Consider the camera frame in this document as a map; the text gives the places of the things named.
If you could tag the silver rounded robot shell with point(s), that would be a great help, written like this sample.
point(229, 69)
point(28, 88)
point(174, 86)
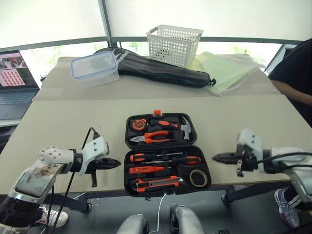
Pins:
point(132, 224)
point(187, 219)

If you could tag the white sneaker with red laces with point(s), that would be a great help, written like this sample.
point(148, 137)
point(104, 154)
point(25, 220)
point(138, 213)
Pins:
point(59, 217)

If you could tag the screwdriver with silver shaft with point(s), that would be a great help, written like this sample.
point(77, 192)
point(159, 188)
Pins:
point(140, 157)

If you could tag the screwdriver with dark shaft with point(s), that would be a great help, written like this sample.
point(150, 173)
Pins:
point(190, 160)

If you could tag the orange black tape measure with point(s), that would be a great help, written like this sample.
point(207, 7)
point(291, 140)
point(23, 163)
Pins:
point(139, 124)

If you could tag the black table leg frame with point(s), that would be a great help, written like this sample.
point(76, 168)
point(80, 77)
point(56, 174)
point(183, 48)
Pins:
point(73, 202)
point(253, 191)

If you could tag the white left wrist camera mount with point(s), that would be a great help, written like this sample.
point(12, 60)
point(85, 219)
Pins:
point(95, 147)

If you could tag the orange black utility knife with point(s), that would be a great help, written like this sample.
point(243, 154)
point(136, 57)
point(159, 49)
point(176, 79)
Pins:
point(156, 184)

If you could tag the person's bare forearm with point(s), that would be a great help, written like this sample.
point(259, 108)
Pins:
point(295, 93)

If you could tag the black tool case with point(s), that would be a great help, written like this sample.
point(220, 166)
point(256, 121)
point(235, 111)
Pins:
point(168, 170)

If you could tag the person in black shirt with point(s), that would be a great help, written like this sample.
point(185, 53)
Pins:
point(295, 63)

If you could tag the orange voltage tester pen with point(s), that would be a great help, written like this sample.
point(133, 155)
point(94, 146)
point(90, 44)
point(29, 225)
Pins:
point(143, 169)

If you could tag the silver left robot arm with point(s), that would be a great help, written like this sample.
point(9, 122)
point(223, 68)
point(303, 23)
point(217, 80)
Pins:
point(36, 175)

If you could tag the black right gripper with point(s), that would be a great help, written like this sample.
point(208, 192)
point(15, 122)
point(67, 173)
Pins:
point(246, 161)

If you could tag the white perforated plastic basket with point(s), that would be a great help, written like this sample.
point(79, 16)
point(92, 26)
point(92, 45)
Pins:
point(173, 48)

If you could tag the grey window frame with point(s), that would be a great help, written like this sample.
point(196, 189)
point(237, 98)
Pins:
point(107, 22)

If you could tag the white blue sneaker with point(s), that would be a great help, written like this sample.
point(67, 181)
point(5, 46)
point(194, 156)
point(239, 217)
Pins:
point(287, 209)

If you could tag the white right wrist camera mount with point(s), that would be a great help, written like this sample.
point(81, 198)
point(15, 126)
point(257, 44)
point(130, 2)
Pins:
point(251, 141)

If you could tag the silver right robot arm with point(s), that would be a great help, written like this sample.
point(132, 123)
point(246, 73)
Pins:
point(299, 175)

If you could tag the clear container with blue lid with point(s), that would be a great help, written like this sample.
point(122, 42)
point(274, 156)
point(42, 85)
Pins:
point(93, 70)

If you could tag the black racket bag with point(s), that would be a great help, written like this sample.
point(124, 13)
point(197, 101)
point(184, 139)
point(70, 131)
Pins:
point(158, 70)

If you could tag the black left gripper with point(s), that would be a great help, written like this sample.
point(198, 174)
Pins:
point(96, 164)

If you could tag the grey laptop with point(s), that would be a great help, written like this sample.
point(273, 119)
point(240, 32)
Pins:
point(14, 95)

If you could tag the black electrical tape roll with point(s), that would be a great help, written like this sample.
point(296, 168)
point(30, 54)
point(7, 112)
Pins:
point(192, 181)

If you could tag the yellow-green plastic folders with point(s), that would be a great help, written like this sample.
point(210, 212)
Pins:
point(221, 70)

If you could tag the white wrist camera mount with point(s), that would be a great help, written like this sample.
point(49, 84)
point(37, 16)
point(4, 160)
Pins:
point(251, 141)
point(95, 147)

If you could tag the black trouser leg white stripes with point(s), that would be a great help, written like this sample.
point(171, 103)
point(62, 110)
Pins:
point(290, 197)

